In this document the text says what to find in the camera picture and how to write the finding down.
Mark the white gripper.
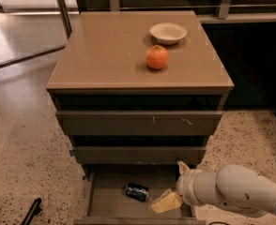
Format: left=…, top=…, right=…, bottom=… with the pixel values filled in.
left=149, top=160, right=201, bottom=214

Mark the blue pepsi can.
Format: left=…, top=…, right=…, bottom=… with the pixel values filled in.
left=125, top=183, right=149, bottom=202

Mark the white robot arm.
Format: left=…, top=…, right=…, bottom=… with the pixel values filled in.
left=149, top=161, right=276, bottom=218

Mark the bottom open grey drawer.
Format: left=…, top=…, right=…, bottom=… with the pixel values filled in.
left=73, top=165, right=206, bottom=225

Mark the middle grey drawer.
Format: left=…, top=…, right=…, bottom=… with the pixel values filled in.
left=72, top=146, right=206, bottom=165

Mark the grey drawer cabinet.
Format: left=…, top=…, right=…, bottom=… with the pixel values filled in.
left=46, top=10, right=236, bottom=225

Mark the top grey drawer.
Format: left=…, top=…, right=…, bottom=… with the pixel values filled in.
left=56, top=111, right=222, bottom=136

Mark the blue tape piece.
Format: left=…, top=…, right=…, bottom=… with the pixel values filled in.
left=69, top=150, right=74, bottom=157

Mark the orange fruit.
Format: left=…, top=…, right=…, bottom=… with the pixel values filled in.
left=146, top=45, right=168, bottom=70

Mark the black object on floor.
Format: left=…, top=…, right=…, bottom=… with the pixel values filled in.
left=21, top=198, right=41, bottom=225

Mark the white paper bowl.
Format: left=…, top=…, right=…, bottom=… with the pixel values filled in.
left=149, top=22, right=187, bottom=45

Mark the dark metal pole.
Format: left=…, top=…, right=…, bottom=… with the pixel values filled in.
left=56, top=0, right=72, bottom=38

